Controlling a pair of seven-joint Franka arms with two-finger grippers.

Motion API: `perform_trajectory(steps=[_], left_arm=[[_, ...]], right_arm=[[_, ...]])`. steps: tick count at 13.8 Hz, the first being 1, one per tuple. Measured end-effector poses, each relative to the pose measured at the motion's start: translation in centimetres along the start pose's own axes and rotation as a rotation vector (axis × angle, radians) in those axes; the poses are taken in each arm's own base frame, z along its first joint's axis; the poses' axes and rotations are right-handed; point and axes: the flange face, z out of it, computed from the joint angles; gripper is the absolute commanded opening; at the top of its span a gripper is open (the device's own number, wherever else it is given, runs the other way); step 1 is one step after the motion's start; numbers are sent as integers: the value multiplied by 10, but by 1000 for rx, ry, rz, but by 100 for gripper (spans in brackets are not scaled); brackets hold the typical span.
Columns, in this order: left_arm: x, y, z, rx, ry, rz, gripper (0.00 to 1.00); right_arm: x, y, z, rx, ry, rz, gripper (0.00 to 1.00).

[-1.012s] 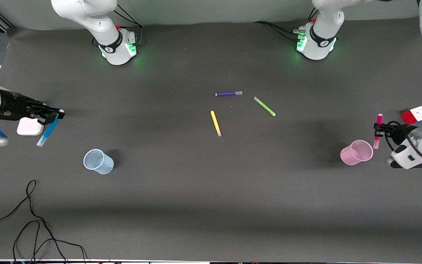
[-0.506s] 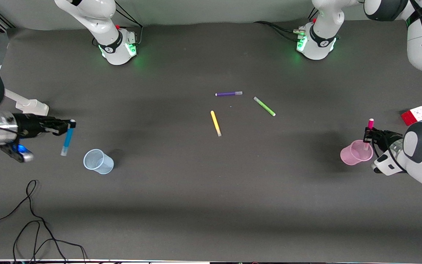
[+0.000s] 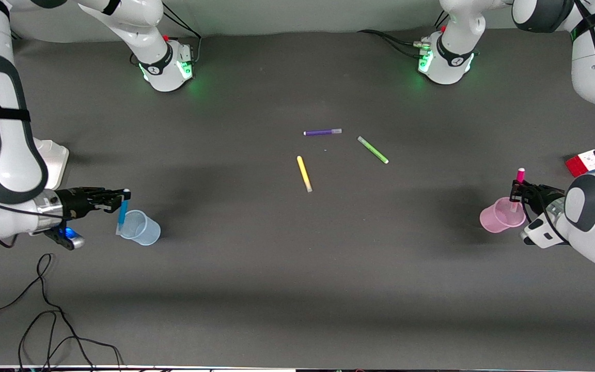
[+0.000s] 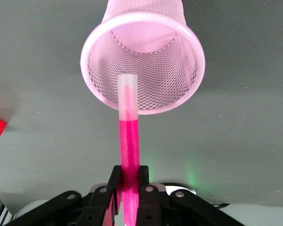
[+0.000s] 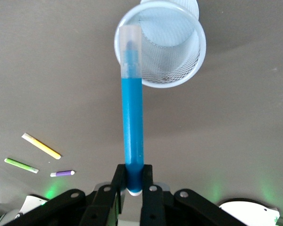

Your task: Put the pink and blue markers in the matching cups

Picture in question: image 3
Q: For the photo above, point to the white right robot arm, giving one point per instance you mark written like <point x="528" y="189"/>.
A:
<point x="3" y="129"/>

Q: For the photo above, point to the purple marker with clear cap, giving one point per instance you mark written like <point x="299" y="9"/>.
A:
<point x="323" y="132"/>

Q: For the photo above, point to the yellow marker with clear cap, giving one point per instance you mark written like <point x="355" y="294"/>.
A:
<point x="303" y="173"/>

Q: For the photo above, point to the pink marker with clear cap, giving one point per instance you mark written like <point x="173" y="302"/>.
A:
<point x="520" y="175"/>

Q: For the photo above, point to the translucent pink plastic cup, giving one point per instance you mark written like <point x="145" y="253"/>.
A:
<point x="499" y="219"/>

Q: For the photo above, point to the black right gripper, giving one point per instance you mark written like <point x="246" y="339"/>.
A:
<point x="74" y="199"/>

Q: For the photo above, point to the blue marker with clear cap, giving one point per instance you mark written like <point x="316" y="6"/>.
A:
<point x="123" y="212"/>

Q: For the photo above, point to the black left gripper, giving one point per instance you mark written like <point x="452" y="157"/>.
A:
<point x="540" y="198"/>

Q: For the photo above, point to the red and white puzzle cube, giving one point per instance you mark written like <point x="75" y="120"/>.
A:
<point x="584" y="164"/>

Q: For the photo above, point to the white stand with flat base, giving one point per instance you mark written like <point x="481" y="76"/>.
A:
<point x="57" y="160"/>

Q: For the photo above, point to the translucent blue plastic cup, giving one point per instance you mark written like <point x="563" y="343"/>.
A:
<point x="142" y="231"/>

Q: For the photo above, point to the green marker with clear cap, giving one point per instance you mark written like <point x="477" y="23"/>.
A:
<point x="373" y="150"/>

